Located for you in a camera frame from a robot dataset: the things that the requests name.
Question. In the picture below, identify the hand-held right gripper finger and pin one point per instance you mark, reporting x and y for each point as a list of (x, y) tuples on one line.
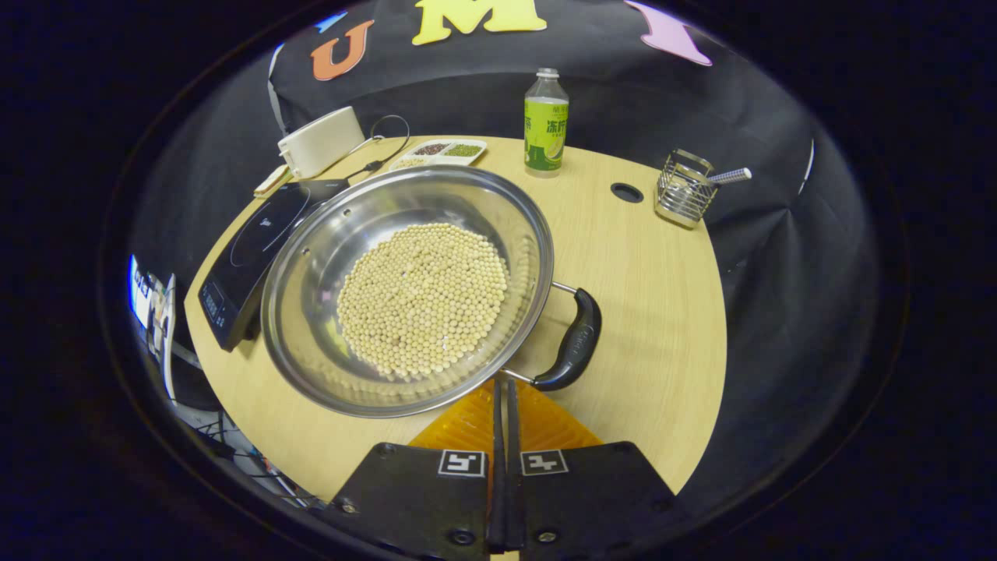
[(498, 467), (514, 467)]

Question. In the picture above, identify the stainless steel pot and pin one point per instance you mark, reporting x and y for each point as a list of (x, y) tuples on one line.
[(335, 257)]

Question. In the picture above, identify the black induction cooktop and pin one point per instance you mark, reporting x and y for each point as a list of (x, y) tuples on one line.
[(249, 257)]

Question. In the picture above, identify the pile of soybeans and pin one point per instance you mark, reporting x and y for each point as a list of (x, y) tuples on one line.
[(420, 304)]

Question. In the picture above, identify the white divided grain dish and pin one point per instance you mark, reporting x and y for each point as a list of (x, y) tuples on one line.
[(440, 152)]

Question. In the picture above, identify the green drink bottle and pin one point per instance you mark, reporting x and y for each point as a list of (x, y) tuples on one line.
[(545, 132)]

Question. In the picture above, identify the white and blue equipment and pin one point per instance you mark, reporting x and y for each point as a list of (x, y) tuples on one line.
[(163, 327)]

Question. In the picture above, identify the sandwich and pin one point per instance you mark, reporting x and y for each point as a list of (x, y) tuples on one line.
[(273, 179)]

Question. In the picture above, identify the white toaster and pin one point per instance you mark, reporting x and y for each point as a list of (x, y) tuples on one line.
[(323, 142)]

